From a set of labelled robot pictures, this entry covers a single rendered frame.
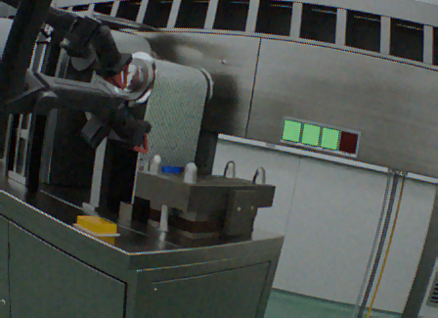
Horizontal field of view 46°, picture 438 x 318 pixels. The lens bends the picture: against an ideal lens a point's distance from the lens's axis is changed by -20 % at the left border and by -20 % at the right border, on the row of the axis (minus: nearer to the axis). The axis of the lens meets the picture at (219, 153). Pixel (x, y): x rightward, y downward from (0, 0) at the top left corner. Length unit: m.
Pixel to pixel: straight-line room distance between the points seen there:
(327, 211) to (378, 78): 2.64
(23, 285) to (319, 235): 2.95
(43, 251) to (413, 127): 1.03
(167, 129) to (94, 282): 0.52
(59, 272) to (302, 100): 0.83
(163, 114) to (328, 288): 2.80
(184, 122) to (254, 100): 0.21
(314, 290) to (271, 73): 2.70
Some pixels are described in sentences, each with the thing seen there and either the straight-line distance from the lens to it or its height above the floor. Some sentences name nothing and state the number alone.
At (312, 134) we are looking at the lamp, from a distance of 1.63.
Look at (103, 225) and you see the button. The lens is 1.28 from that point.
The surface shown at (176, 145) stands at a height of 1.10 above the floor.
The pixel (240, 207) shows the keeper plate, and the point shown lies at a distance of 1.54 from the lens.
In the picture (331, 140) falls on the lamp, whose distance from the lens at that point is 1.61.
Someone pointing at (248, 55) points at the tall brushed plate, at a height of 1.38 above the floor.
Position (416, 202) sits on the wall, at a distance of 3.92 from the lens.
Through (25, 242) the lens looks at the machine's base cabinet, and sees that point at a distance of 1.51.
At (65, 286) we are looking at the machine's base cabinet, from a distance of 1.40.
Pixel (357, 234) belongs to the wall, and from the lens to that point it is 4.06.
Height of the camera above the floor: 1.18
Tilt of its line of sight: 3 degrees down
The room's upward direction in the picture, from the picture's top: 10 degrees clockwise
